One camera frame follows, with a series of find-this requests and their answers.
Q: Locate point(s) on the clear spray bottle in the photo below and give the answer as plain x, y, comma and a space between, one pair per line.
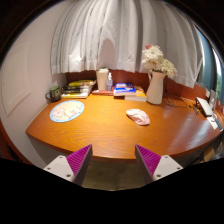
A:
109, 84

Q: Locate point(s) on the thin red book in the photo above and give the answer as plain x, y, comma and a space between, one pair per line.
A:
101, 92

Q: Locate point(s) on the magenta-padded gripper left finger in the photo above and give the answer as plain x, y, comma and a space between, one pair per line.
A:
59, 166

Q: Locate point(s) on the cream lidded container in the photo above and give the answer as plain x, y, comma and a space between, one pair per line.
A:
102, 80

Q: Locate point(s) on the dark book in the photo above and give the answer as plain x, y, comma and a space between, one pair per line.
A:
76, 89

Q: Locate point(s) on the pale thin book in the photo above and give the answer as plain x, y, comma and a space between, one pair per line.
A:
75, 95

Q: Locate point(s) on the round cartoon-print mouse pad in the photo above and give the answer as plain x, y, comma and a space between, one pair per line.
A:
66, 111

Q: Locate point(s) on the white curtain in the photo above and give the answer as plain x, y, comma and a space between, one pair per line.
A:
126, 36

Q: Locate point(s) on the dark green mug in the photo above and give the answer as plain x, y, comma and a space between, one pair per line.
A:
55, 94

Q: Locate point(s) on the blue book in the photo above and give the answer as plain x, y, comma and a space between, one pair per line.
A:
124, 89

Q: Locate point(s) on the yellow and black book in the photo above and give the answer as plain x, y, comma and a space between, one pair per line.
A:
81, 82

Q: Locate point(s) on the white flat device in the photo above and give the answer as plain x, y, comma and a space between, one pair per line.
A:
204, 106

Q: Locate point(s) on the white and pink computer mouse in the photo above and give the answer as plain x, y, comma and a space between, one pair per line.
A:
138, 117

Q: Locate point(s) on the white and pink flowers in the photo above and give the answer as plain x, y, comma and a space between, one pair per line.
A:
153, 56

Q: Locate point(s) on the cream ceramic vase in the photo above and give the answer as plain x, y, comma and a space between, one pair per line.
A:
156, 88

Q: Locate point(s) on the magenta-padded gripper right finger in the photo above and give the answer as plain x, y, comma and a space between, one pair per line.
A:
166, 165

